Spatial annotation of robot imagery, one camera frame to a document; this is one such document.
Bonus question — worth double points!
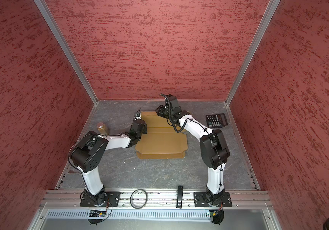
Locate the spice jar pink lid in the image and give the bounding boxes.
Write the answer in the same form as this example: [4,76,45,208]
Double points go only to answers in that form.
[97,122,109,135]

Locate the black handle bar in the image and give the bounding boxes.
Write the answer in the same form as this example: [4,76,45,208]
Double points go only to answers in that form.
[176,186,184,209]

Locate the left circuit board with wires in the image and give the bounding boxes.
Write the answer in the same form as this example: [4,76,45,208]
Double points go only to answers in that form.
[87,210,108,225]

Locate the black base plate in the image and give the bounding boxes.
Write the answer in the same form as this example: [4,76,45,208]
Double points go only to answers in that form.
[80,190,121,207]
[193,191,232,208]

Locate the black desk calculator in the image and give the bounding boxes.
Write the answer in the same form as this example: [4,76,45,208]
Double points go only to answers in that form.
[206,113,228,128]

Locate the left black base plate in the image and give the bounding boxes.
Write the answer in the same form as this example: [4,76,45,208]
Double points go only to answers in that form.
[80,190,121,207]

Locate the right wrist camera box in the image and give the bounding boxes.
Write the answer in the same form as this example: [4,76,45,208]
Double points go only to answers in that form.
[165,94,182,114]

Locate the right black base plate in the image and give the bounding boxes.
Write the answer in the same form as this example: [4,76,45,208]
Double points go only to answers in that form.
[193,191,232,208]

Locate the right aluminium corner post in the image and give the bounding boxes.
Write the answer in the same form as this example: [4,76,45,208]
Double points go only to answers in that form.
[225,0,280,106]

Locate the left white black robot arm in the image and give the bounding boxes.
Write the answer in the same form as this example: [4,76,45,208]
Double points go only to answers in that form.
[69,119,147,207]

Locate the aluminium front rail frame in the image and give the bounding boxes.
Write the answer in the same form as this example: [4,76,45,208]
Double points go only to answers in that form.
[29,189,281,230]

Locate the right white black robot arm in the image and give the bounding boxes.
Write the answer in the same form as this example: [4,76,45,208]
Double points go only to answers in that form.
[155,105,230,206]

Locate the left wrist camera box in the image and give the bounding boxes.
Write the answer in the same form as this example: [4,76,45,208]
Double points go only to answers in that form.
[133,112,141,121]

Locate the circuit board with wires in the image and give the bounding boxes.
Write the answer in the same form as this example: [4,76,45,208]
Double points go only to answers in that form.
[209,210,224,225]
[87,210,108,225]

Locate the right circuit board with wires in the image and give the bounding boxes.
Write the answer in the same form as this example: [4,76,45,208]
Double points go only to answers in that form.
[209,210,224,225]

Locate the brown cardboard box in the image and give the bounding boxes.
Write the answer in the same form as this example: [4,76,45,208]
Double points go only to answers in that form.
[135,111,188,160]

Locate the left aluminium corner post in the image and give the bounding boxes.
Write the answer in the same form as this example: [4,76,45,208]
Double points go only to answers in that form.
[34,0,99,105]

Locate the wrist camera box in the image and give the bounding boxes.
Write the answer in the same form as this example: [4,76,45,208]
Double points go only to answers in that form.
[133,112,141,121]
[165,94,182,114]

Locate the black cable ring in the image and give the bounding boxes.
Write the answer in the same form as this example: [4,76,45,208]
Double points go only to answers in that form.
[129,188,148,209]

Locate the aluminium corner post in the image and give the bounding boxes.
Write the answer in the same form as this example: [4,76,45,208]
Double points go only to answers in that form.
[34,0,99,105]
[225,0,280,106]

